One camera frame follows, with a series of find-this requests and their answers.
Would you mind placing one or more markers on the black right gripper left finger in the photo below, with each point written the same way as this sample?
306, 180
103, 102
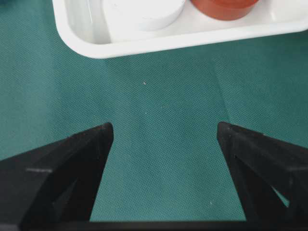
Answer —
54, 183

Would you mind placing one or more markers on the white tape roll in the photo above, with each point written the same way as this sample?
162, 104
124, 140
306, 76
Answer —
145, 15

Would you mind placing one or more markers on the white plastic tray case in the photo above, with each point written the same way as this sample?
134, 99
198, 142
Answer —
90, 27

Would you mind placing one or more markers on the red tape roll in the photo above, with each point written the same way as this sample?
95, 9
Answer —
225, 10

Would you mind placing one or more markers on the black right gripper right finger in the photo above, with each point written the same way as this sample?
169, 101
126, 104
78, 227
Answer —
270, 175

